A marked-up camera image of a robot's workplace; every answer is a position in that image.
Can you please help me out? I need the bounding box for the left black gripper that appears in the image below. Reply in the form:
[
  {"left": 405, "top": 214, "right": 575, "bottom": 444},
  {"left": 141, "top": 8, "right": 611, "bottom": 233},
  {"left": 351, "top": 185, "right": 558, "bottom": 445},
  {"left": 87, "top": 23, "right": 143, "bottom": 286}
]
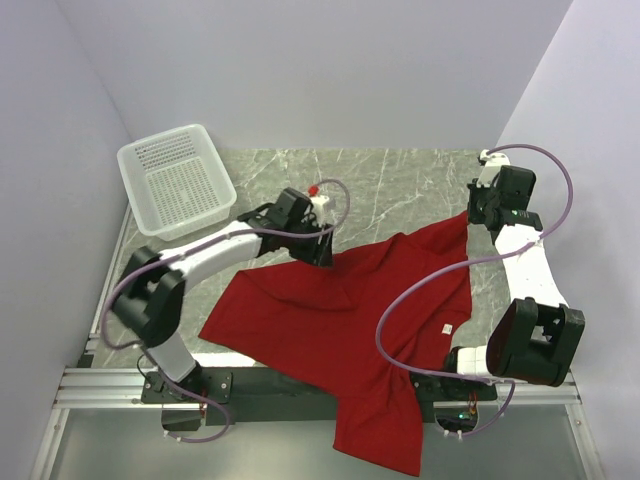
[{"left": 285, "top": 217, "right": 335, "bottom": 269}]

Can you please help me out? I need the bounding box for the red t shirt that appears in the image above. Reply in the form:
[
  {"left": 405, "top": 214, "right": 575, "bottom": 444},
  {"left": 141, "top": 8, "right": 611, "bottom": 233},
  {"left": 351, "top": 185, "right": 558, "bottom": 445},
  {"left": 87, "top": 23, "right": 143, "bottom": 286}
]
[{"left": 200, "top": 215, "right": 472, "bottom": 476}]

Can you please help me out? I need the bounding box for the white plastic perforated basket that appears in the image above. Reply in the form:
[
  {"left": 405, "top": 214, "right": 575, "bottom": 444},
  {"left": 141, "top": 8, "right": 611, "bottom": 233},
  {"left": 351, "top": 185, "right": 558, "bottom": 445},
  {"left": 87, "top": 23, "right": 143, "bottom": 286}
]
[{"left": 117, "top": 124, "right": 237, "bottom": 241}]

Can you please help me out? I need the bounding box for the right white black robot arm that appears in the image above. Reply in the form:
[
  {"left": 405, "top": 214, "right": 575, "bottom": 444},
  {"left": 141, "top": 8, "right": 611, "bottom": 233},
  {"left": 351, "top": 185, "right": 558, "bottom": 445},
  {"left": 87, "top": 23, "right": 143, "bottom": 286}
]
[{"left": 438, "top": 165, "right": 585, "bottom": 399}]

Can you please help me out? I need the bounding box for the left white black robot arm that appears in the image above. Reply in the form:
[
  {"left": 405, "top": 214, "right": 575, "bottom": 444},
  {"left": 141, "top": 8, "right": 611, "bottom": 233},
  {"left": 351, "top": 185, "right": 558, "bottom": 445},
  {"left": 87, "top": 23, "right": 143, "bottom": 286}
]
[{"left": 103, "top": 187, "right": 335, "bottom": 402}]

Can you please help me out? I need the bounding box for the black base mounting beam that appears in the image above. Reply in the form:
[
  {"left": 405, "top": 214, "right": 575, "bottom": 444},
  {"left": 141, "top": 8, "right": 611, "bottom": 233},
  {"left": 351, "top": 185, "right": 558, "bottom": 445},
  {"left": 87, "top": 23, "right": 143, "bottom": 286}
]
[{"left": 139, "top": 364, "right": 496, "bottom": 426}]

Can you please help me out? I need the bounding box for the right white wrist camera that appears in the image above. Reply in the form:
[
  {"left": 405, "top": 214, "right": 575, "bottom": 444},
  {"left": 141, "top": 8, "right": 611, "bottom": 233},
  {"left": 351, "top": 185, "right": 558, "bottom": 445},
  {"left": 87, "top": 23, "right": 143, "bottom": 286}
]
[{"left": 474, "top": 149, "right": 510, "bottom": 188}]

